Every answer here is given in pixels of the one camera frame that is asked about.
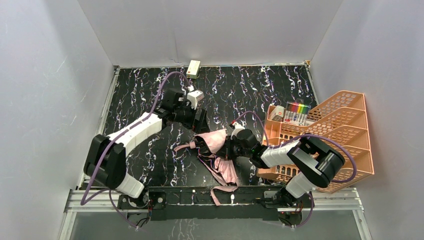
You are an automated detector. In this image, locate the pink and black folding umbrella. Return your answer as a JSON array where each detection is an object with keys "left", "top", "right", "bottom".
[{"left": 174, "top": 128, "right": 240, "bottom": 206}]

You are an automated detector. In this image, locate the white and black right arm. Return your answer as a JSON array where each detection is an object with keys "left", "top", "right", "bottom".
[{"left": 217, "top": 129, "right": 346, "bottom": 207}]

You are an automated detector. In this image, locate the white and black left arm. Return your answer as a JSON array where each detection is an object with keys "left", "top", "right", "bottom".
[{"left": 83, "top": 88, "right": 210, "bottom": 199}]

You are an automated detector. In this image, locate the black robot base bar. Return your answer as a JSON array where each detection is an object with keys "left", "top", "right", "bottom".
[{"left": 148, "top": 186, "right": 296, "bottom": 221}]

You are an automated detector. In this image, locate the white eraser in organizer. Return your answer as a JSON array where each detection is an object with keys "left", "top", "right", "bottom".
[{"left": 269, "top": 105, "right": 286, "bottom": 122}]

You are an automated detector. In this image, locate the small white box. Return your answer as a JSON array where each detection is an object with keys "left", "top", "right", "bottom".
[{"left": 186, "top": 60, "right": 201, "bottom": 79}]

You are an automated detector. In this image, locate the pack of coloured markers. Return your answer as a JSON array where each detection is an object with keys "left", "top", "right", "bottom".
[{"left": 282, "top": 101, "right": 311, "bottom": 126}]

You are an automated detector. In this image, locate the orange plastic desk organizer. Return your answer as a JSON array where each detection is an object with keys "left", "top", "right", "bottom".
[{"left": 256, "top": 90, "right": 375, "bottom": 194}]

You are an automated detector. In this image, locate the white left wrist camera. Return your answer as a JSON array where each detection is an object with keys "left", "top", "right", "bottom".
[{"left": 186, "top": 85, "right": 205, "bottom": 110}]

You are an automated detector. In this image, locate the aluminium table frame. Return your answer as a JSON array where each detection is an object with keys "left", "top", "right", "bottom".
[{"left": 58, "top": 67, "right": 372, "bottom": 240}]

